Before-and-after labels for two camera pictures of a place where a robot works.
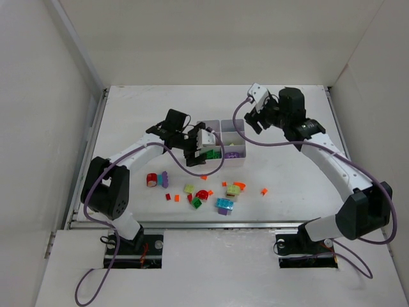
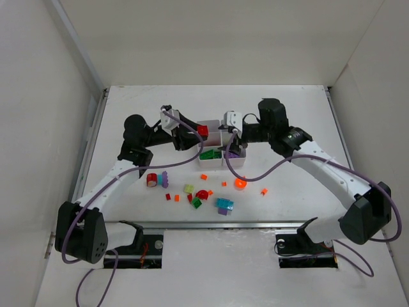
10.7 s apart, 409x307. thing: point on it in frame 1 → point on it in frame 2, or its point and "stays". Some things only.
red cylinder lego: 151,180 stays
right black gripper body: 260,116 → 237,137
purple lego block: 231,155 stays
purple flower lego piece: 165,179 stays
